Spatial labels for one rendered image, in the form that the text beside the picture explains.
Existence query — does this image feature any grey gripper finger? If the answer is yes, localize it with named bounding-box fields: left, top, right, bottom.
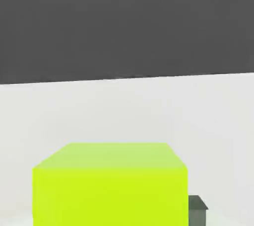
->
left=188, top=195, right=217, bottom=226

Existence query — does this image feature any small yellow-green cube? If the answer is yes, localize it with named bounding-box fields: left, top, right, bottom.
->
left=32, top=142, right=189, bottom=226

